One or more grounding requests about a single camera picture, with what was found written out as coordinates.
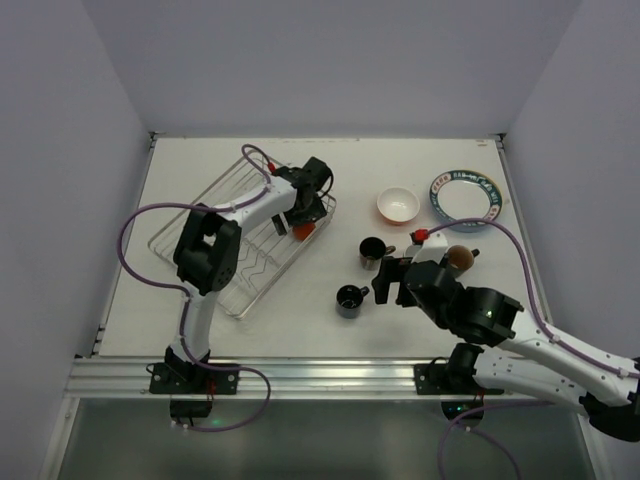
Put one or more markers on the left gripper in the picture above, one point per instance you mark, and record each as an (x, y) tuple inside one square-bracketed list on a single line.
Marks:
[(298, 216)]

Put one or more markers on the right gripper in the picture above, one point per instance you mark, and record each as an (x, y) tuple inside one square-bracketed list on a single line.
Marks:
[(396, 279)]

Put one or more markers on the orange red mug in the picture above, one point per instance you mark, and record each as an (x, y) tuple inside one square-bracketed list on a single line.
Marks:
[(302, 232)]

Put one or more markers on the brown striped mug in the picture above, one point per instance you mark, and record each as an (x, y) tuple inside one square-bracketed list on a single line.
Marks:
[(372, 250)]

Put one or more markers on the blue mug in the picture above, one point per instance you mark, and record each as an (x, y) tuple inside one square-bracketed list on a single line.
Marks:
[(349, 299)]

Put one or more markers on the orange bowl white inside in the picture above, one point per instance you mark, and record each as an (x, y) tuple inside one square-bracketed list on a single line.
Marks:
[(398, 205)]

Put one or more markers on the black mug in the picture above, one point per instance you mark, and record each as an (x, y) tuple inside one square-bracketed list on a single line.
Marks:
[(460, 259)]

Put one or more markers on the dark green plate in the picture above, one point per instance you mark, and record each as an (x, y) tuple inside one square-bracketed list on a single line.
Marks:
[(465, 195)]

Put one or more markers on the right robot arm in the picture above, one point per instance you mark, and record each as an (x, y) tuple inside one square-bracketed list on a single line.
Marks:
[(505, 347)]

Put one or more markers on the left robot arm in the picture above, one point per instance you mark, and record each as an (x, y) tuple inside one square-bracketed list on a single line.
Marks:
[(208, 251)]

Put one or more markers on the metal wire dish rack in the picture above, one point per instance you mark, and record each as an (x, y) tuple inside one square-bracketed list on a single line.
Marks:
[(244, 252)]

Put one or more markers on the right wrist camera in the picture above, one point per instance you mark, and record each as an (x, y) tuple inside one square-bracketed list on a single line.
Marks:
[(431, 249)]

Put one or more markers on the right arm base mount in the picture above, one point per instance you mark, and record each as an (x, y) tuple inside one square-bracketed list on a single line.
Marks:
[(453, 376)]

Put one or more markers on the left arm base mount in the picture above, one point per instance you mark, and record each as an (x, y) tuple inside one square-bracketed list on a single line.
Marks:
[(174, 376)]

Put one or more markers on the aluminium mounting rail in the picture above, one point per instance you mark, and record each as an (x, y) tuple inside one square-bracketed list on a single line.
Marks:
[(290, 379)]

